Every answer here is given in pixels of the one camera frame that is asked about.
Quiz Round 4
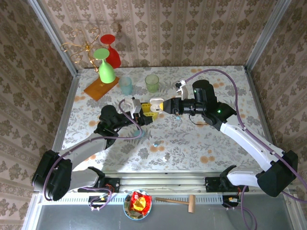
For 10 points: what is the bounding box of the floral patterned tablecloth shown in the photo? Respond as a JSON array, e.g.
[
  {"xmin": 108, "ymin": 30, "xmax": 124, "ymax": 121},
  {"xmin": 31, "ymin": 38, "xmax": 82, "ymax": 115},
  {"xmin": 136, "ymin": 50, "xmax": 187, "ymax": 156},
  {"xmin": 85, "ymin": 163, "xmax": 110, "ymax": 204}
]
[{"xmin": 59, "ymin": 66, "xmax": 276, "ymax": 173}]

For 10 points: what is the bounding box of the aluminium frame post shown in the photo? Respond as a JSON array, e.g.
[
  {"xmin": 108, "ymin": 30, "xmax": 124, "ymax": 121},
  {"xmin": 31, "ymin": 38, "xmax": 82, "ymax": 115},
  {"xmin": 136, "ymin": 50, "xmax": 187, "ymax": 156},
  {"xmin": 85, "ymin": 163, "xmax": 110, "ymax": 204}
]
[
  {"xmin": 244, "ymin": 0, "xmax": 292, "ymax": 72},
  {"xmin": 26, "ymin": 0, "xmax": 79, "ymax": 77}
]

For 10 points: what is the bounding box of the green plastic tumbler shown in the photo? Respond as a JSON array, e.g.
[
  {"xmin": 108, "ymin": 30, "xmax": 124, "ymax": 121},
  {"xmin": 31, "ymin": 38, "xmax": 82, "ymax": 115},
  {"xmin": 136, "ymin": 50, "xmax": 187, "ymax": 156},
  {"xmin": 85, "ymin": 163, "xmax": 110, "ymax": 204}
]
[{"xmin": 144, "ymin": 74, "xmax": 160, "ymax": 93}]

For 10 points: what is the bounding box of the aluminium mounting rail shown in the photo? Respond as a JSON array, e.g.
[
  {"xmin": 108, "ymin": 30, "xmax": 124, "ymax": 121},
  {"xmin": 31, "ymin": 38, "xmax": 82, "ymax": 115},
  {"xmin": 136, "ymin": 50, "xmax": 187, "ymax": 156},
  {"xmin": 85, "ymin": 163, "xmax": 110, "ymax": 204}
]
[{"xmin": 33, "ymin": 170, "xmax": 297, "ymax": 195}]

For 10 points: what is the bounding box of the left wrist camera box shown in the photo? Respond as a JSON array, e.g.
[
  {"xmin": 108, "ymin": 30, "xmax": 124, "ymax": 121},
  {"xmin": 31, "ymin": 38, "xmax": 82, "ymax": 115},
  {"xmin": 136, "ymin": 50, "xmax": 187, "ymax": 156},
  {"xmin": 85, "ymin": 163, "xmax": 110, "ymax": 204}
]
[{"xmin": 124, "ymin": 97, "xmax": 142, "ymax": 115}]

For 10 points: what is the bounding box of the orange wooden rack base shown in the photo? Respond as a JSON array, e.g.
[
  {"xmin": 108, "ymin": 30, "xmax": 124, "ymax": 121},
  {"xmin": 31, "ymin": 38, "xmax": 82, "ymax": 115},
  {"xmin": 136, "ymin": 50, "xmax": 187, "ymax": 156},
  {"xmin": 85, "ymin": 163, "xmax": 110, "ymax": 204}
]
[{"xmin": 83, "ymin": 76, "xmax": 120, "ymax": 101}]

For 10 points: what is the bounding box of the red wine glass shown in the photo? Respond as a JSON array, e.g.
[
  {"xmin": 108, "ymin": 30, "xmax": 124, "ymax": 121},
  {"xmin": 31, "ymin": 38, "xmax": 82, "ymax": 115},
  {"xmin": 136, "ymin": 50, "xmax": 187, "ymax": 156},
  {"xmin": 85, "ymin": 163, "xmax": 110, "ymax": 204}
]
[{"xmin": 99, "ymin": 34, "xmax": 122, "ymax": 69}]

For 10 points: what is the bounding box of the grey metal panel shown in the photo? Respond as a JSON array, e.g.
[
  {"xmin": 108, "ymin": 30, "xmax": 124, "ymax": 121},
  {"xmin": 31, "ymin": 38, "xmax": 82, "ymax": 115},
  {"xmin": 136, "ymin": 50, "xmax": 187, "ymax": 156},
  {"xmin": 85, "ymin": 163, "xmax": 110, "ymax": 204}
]
[{"xmin": 23, "ymin": 194, "xmax": 300, "ymax": 230}]

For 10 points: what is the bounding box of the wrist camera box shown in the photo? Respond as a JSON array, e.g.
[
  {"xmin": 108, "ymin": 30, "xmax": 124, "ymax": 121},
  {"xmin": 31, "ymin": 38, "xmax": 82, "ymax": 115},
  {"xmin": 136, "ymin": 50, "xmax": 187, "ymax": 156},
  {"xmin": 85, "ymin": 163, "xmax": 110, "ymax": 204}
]
[
  {"xmin": 124, "ymin": 97, "xmax": 142, "ymax": 115},
  {"xmin": 175, "ymin": 80, "xmax": 189, "ymax": 99}
]

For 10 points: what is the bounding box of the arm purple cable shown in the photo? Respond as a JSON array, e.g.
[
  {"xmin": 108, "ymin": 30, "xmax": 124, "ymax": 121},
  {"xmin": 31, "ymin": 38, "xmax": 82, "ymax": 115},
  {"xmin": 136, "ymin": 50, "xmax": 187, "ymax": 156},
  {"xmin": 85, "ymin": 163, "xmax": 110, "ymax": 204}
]
[
  {"xmin": 44, "ymin": 99, "xmax": 145, "ymax": 212},
  {"xmin": 186, "ymin": 68, "xmax": 307, "ymax": 230}
]

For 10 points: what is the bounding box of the blue plastic tumbler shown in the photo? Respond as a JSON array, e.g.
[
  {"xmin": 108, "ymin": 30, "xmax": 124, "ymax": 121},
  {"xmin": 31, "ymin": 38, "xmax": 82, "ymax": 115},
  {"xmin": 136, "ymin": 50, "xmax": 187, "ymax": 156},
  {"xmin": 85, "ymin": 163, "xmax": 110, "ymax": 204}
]
[{"xmin": 118, "ymin": 76, "xmax": 133, "ymax": 96}]

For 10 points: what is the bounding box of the red yellow snack packet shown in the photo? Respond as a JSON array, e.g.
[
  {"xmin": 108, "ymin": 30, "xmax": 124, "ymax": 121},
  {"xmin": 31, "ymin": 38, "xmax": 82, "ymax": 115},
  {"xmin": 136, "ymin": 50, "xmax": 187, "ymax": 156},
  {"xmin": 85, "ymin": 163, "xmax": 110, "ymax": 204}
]
[{"xmin": 129, "ymin": 191, "xmax": 152, "ymax": 216}]

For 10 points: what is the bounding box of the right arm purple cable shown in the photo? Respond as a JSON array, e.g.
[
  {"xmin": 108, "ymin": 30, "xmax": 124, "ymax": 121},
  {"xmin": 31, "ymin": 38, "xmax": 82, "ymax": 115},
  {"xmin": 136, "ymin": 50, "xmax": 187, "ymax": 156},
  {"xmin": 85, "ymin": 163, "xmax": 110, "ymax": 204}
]
[{"xmin": 186, "ymin": 68, "xmax": 307, "ymax": 230}]

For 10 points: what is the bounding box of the white slotted cable duct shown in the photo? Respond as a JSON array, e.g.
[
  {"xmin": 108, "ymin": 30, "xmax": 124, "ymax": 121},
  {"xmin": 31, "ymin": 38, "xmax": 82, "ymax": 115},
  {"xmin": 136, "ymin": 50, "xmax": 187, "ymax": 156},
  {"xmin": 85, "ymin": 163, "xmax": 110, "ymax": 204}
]
[{"xmin": 39, "ymin": 193, "xmax": 225, "ymax": 205}]

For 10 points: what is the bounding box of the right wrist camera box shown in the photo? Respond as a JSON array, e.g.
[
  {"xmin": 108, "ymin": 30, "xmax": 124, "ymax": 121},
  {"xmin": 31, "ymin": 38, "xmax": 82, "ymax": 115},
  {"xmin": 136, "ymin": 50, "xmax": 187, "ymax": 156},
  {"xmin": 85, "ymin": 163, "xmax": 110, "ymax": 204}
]
[{"xmin": 175, "ymin": 80, "xmax": 189, "ymax": 99}]

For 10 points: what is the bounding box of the wooden mallet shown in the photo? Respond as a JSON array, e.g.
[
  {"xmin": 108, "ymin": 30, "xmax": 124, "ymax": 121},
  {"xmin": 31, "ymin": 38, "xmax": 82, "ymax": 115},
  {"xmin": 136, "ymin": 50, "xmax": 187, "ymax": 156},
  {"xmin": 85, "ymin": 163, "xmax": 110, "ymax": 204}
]
[{"xmin": 155, "ymin": 195, "xmax": 196, "ymax": 214}]

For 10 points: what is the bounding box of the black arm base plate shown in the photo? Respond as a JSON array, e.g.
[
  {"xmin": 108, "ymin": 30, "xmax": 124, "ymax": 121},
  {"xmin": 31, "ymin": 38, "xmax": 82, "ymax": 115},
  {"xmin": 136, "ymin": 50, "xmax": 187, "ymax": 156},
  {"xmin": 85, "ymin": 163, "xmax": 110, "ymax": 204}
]
[
  {"xmin": 78, "ymin": 177, "xmax": 120, "ymax": 193},
  {"xmin": 205, "ymin": 176, "xmax": 249, "ymax": 193}
]

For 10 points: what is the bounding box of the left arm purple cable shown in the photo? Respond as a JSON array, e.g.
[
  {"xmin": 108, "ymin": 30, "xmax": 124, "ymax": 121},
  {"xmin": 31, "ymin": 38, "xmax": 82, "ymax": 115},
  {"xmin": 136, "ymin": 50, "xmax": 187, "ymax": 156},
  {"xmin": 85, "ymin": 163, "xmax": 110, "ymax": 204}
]
[{"xmin": 44, "ymin": 99, "xmax": 145, "ymax": 212}]

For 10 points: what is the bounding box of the gold wire glass rack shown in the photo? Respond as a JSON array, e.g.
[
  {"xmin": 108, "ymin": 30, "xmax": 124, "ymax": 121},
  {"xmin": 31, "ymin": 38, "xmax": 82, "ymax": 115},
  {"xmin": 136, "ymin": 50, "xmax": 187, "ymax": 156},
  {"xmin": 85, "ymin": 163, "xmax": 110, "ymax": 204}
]
[{"xmin": 59, "ymin": 27, "xmax": 101, "ymax": 72}]

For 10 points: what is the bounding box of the green wine glass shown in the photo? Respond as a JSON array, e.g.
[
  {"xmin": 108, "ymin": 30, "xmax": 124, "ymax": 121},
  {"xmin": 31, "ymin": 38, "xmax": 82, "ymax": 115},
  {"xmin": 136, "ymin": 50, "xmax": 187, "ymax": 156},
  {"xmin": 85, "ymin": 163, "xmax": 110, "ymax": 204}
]
[{"xmin": 93, "ymin": 48, "xmax": 116, "ymax": 84}]

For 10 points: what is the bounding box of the black power connector block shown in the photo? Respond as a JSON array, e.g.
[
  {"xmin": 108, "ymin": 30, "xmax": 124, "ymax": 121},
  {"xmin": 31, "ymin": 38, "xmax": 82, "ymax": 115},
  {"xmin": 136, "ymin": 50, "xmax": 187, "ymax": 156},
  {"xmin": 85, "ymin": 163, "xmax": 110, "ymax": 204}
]
[
  {"xmin": 88, "ymin": 195, "xmax": 109, "ymax": 212},
  {"xmin": 222, "ymin": 195, "xmax": 242, "ymax": 208}
]

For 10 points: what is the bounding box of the aluminium table side rail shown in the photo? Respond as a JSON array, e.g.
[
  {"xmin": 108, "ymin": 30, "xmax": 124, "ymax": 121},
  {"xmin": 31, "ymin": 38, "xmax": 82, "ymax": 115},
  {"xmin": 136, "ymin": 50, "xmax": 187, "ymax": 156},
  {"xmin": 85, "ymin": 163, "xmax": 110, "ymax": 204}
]
[
  {"xmin": 244, "ymin": 68, "xmax": 279, "ymax": 149},
  {"xmin": 49, "ymin": 75, "xmax": 81, "ymax": 160}
]

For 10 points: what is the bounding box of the patterned ceramic bowl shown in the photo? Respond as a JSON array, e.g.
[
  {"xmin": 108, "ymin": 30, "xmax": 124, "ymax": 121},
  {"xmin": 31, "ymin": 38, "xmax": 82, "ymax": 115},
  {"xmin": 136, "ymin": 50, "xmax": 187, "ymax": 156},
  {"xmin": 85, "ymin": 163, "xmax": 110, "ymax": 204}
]
[{"xmin": 123, "ymin": 189, "xmax": 153, "ymax": 220}]

